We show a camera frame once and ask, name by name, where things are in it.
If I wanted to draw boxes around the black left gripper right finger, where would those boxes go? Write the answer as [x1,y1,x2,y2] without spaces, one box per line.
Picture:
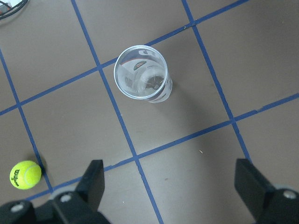
[234,159,299,224]

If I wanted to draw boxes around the farthest tennis ball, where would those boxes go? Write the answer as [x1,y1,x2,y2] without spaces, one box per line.
[9,161,42,190]

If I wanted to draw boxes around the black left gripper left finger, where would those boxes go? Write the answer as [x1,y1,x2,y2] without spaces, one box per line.
[51,160,109,224]

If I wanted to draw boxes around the tennis ball can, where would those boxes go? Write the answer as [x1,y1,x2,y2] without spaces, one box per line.
[114,45,173,103]

